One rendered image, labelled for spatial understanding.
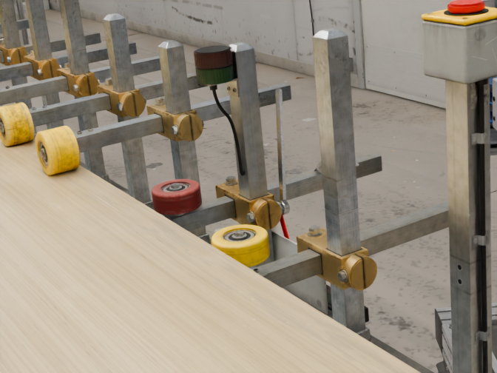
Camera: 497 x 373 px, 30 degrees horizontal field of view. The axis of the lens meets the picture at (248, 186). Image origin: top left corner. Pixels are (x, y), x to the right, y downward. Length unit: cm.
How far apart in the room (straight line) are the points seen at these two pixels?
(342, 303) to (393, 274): 188
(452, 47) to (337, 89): 28
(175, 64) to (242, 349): 79
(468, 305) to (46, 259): 58
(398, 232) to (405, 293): 167
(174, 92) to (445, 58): 76
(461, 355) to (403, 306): 184
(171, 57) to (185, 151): 18
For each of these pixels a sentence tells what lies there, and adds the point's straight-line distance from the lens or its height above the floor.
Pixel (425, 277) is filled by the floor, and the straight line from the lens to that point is 322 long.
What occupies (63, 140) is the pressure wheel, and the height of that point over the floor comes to 96.
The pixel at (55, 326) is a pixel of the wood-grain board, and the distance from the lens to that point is 114.
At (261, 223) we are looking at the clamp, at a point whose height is 84.
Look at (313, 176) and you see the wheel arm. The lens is 165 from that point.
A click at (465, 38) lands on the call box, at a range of 102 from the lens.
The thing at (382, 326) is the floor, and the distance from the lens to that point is 292.
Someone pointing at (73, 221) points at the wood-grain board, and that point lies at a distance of 146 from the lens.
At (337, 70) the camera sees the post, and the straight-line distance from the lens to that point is 126.
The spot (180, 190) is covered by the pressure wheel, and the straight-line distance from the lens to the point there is 151.
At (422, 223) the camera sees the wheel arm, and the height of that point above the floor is 84.
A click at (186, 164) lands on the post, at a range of 175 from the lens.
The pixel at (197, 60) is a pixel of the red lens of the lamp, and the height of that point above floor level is 111.
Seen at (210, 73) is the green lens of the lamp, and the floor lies 109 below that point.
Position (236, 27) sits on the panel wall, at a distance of 690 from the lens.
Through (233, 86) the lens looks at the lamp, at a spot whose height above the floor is 106.
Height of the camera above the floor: 141
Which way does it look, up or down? 20 degrees down
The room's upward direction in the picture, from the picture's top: 6 degrees counter-clockwise
